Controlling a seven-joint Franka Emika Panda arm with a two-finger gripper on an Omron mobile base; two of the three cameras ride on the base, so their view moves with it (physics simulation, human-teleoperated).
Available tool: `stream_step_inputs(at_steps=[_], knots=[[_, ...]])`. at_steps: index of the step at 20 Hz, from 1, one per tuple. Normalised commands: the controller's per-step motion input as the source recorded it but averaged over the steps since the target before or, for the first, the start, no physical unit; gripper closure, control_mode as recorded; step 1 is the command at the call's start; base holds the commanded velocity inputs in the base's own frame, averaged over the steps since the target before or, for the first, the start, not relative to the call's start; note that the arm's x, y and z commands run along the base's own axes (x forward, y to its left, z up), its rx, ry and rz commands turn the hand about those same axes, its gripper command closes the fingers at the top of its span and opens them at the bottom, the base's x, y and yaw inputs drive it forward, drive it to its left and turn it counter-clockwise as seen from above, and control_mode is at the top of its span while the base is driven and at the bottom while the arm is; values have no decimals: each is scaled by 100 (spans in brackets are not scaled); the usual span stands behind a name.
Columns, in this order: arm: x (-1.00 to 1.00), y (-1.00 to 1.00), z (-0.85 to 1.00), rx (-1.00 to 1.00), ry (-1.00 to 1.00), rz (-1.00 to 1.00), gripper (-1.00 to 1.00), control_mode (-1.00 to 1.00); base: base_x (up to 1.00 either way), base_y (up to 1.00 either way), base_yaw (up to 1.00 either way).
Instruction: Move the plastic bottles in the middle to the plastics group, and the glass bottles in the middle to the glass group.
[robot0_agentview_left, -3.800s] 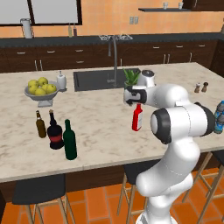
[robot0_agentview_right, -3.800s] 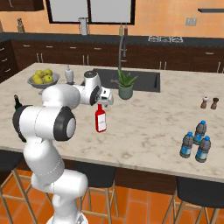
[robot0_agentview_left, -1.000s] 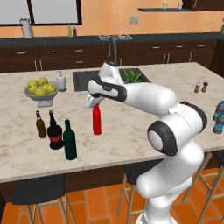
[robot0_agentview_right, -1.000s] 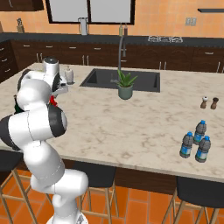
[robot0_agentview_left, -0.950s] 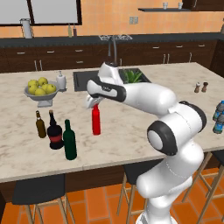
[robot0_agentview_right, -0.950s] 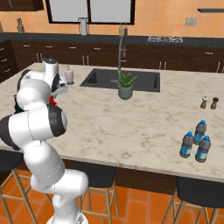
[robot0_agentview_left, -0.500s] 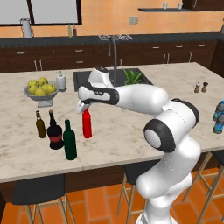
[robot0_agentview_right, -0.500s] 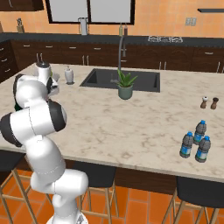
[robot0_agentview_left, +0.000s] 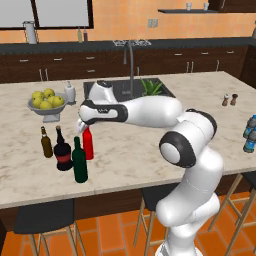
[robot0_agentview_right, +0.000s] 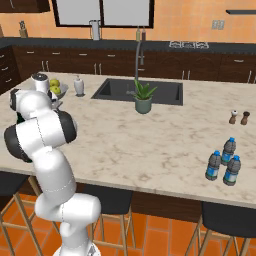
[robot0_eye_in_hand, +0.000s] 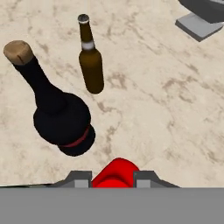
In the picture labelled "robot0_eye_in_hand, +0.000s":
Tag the red plastic bottle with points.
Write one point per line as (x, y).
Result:
(115, 175)

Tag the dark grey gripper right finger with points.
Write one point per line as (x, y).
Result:
(145, 178)

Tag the grey appliance with flat foot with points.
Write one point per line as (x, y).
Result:
(204, 18)

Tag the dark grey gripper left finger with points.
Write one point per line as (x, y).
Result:
(79, 178)

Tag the black corked glass bottle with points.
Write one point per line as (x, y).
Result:
(62, 118)

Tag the brown glass beer bottle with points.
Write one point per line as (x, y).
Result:
(91, 66)

